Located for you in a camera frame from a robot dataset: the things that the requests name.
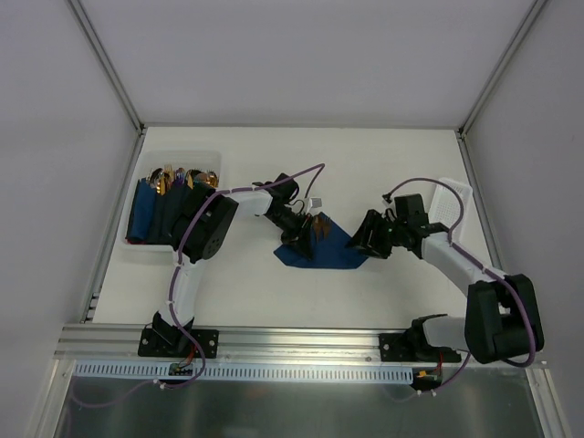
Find wooden spoon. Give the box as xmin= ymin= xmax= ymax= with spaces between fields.
xmin=311 ymin=215 xmax=322 ymax=242

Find blue paper napkin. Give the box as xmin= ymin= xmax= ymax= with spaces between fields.
xmin=274 ymin=217 xmax=367 ymax=270

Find wooden fork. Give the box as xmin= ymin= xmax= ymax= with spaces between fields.
xmin=319 ymin=214 xmax=332 ymax=240

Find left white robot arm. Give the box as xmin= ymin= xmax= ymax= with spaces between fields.
xmin=138 ymin=173 xmax=314 ymax=357

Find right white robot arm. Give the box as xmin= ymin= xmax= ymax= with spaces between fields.
xmin=347 ymin=194 xmax=545 ymax=367

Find rolled napkin bundles with cutlery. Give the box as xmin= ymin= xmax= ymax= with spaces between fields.
xmin=123 ymin=164 xmax=219 ymax=245

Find white perforated utensil tray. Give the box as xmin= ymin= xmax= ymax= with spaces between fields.
xmin=428 ymin=177 xmax=473 ymax=243

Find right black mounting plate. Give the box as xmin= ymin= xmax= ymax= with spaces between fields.
xmin=378 ymin=330 xmax=462 ymax=363

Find black mounting plate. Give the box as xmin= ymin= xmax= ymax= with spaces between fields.
xmin=137 ymin=326 xmax=219 ymax=359
xmin=378 ymin=330 xmax=462 ymax=363

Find white plastic bin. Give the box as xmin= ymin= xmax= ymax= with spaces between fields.
xmin=116 ymin=149 xmax=223 ymax=253

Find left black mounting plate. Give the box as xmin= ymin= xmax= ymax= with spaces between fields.
xmin=137 ymin=326 xmax=219 ymax=359

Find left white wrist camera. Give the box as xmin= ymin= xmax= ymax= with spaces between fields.
xmin=307 ymin=197 xmax=323 ymax=211

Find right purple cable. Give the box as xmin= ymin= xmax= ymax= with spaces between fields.
xmin=381 ymin=177 xmax=539 ymax=397

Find purple cable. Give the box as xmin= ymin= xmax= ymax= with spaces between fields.
xmin=168 ymin=162 xmax=327 ymax=390
xmin=381 ymin=177 xmax=539 ymax=397

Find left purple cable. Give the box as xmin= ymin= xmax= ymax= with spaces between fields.
xmin=168 ymin=162 xmax=327 ymax=390

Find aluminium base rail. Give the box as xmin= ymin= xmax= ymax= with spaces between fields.
xmin=53 ymin=324 xmax=548 ymax=370

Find white slotted cable duct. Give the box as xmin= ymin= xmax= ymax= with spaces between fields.
xmin=73 ymin=360 xmax=414 ymax=385

